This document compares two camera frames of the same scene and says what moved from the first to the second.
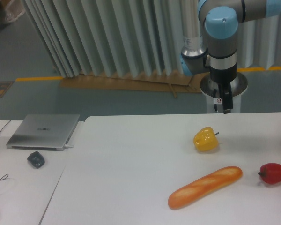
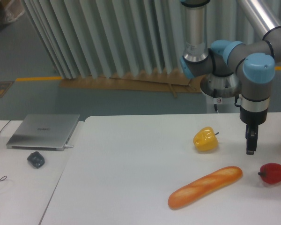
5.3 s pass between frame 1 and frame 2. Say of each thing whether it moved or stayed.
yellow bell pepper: stayed
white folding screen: stayed
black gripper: moved
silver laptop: stayed
